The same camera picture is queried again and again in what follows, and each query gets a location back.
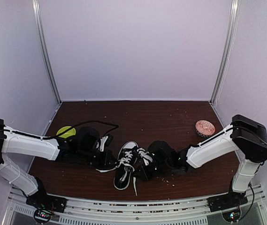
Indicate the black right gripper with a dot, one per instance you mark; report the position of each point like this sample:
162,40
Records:
145,175

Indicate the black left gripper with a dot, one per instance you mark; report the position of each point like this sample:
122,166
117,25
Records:
104,163

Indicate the black white canvas sneaker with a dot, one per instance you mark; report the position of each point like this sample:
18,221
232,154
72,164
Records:
126,158

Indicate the white shoelace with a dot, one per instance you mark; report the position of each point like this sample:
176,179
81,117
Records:
114,169

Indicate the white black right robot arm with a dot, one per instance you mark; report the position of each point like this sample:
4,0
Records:
242,134

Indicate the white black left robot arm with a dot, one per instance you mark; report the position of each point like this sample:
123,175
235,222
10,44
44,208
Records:
15,141

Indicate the green plastic bowl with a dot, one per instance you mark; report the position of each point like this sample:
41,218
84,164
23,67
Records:
66,132

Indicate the pink patterned bowl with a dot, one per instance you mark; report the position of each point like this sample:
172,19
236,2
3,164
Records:
204,128

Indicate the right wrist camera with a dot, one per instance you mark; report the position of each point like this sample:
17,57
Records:
145,156

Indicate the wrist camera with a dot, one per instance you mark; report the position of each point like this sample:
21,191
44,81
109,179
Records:
104,142
145,156

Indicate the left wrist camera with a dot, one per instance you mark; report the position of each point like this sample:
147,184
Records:
104,142

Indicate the aluminium front rail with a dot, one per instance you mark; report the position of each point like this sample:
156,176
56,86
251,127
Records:
188,211

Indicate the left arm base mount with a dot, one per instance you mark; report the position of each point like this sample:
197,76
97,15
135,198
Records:
46,207

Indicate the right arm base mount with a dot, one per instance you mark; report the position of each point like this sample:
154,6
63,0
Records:
228,205

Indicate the left aluminium frame post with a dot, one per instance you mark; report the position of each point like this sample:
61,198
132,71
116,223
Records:
45,54

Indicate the aluminium frame post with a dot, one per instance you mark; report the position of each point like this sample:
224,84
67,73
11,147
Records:
233,17
45,54

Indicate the right aluminium frame post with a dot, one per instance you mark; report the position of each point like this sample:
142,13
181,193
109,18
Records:
233,17

